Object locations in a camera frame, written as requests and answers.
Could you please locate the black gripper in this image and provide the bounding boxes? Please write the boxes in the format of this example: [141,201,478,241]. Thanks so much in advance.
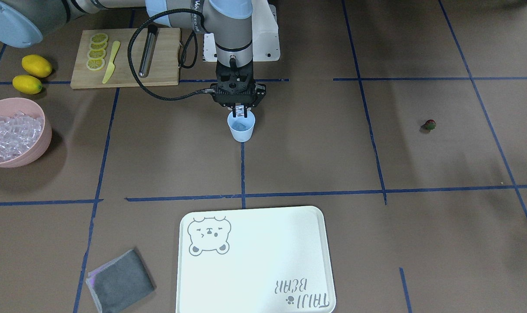
[211,61,266,118]

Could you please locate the clear ice cube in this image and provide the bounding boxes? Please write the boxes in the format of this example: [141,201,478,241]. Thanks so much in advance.
[235,103,244,118]

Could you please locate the red strawberry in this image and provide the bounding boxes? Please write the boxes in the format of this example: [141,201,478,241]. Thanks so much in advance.
[421,119,437,132]

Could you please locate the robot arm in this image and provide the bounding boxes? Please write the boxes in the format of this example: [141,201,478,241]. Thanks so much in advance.
[0,0,266,118]

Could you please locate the light blue plastic cup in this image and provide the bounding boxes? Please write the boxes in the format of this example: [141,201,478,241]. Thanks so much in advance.
[227,111,256,143]

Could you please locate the pile of clear ice cubes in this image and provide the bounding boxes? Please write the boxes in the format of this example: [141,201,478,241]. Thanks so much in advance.
[0,111,45,163]

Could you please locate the bamboo cutting board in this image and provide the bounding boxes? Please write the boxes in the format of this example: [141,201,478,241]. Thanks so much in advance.
[70,28,181,89]

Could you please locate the yellow plastic knife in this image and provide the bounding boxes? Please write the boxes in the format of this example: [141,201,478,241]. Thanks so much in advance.
[102,41,121,84]

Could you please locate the lemon slice lower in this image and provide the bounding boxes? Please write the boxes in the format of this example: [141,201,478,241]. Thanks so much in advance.
[86,59,105,71]

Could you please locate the lemon slice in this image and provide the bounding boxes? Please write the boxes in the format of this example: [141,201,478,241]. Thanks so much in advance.
[90,33,109,44]
[86,59,105,71]

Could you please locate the white bear serving tray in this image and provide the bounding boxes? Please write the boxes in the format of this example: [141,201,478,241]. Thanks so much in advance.
[176,206,336,313]

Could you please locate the pink bowl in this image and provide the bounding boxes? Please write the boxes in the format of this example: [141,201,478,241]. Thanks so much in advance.
[0,97,52,168]

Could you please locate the grey folded cloth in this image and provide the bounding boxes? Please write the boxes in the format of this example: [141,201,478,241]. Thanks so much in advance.
[85,248,155,313]

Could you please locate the upper yellow lemon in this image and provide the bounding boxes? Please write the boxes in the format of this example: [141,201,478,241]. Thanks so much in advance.
[21,55,53,78]

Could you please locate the yellow lemon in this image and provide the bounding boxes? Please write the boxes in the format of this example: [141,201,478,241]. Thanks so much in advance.
[21,55,53,78]
[12,75,43,95]

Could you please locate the lower yellow lemon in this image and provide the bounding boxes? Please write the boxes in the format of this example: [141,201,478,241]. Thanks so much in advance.
[12,75,43,95]

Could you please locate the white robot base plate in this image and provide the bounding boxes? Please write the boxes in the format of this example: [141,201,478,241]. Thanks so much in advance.
[200,0,281,66]

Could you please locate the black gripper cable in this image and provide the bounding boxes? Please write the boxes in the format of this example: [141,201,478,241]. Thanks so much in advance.
[127,10,216,101]

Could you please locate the metal knife handle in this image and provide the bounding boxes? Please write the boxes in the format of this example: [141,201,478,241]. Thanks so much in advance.
[138,24,158,78]

